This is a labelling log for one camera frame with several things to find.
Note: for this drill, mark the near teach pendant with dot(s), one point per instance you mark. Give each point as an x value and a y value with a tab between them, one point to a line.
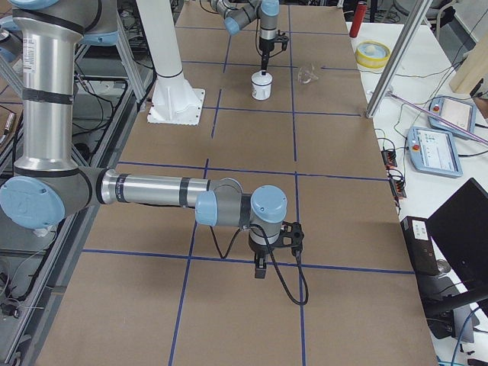
433	152

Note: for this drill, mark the white enamel mug lid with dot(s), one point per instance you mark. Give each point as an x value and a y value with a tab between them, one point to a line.
260	79

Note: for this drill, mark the teach pendant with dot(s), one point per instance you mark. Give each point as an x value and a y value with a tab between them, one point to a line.
458	112
433	152

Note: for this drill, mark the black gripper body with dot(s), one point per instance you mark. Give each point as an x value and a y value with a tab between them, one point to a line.
260	252
266	44

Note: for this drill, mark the aluminium frame post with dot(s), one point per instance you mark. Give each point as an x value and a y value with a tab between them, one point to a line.
401	46

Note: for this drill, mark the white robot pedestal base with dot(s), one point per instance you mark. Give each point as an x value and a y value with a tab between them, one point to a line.
174	101

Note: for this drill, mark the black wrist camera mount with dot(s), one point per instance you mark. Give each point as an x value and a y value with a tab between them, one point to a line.
282	39
290	237

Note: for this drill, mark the black laptop monitor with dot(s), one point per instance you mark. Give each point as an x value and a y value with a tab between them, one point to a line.
459	229

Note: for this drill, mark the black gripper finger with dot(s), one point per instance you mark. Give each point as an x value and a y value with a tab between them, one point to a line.
260	268
263	65

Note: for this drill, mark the black connector block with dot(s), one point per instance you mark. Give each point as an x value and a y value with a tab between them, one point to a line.
397	186
389	156

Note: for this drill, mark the wooden board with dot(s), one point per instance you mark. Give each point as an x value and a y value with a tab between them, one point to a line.
472	70

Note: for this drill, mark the red cylinder bottle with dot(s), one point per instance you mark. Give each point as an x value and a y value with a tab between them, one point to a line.
358	18

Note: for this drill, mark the white enamel mug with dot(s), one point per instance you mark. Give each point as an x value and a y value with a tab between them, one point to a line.
261	93

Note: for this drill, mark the black computer box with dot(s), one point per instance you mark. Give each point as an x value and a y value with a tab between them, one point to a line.
421	255

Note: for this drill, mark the far teach pendant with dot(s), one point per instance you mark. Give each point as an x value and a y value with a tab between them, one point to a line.
458	112

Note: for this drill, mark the clear glass funnel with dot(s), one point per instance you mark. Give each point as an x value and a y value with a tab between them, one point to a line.
306	74

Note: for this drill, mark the yellow tape roll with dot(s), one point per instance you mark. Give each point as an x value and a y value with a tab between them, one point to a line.
372	54

